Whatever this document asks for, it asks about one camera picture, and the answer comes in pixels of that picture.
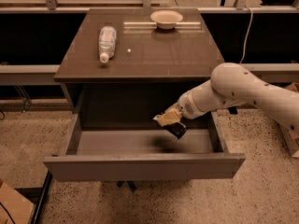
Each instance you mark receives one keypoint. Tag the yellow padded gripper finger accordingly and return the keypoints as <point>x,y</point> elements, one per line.
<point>171,116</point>

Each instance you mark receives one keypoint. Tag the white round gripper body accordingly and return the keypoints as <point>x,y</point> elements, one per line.
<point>185,107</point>

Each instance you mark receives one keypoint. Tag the black rxbar chocolate wrapper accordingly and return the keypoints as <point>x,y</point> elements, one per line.
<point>178,129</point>

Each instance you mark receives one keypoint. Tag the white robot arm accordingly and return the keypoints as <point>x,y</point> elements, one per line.
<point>232,84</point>

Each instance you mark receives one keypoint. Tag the grey drawer cabinet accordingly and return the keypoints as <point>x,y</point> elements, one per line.
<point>150,68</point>

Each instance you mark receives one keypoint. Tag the open grey top drawer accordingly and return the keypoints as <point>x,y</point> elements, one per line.
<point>146,154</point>

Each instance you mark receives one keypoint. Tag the white paper bowl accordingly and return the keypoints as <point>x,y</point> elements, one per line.
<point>166,19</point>

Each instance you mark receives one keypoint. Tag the clear plastic water bottle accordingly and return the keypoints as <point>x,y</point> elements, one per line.
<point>107,43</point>

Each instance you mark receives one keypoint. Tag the cardboard box bottom left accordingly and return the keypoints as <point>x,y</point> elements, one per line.
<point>14,207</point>

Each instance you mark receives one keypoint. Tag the black metal floor frame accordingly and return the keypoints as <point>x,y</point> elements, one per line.
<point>38,197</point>

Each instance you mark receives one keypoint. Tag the grey horizontal rail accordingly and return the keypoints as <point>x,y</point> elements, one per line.
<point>11,75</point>

